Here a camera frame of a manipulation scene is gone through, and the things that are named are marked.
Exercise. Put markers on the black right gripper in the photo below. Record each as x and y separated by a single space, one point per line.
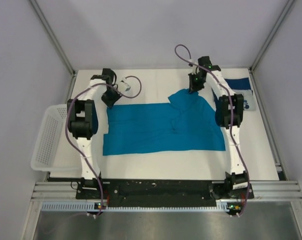
192 87

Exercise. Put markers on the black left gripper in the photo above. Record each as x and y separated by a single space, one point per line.
111 103

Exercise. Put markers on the teal blue t shirt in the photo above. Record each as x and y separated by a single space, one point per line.
186 122

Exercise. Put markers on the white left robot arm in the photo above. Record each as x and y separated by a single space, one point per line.
82 123

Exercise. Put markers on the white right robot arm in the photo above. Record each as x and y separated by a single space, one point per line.
228 116

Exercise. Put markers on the folded navy cartoon print shirt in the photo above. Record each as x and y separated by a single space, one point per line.
242 86

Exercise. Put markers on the white perforated plastic basket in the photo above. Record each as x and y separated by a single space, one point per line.
52 152

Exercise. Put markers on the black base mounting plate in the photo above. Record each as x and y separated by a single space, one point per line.
159 192

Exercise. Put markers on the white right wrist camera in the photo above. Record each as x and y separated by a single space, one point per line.
193 66

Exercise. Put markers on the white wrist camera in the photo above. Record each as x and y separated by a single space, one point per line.
123 86
193 66

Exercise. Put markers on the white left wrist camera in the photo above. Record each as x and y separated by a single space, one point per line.
123 86

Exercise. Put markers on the aluminium frame right post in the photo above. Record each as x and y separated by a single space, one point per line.
271 36

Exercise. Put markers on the aluminium frame post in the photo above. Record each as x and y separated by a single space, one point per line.
271 36
51 36

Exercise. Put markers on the aluminium frame left post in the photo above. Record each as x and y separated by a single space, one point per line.
51 36

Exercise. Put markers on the grey slotted cable duct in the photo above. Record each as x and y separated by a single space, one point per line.
95 207

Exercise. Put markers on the aluminium frame front rail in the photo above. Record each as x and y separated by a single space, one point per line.
264 191

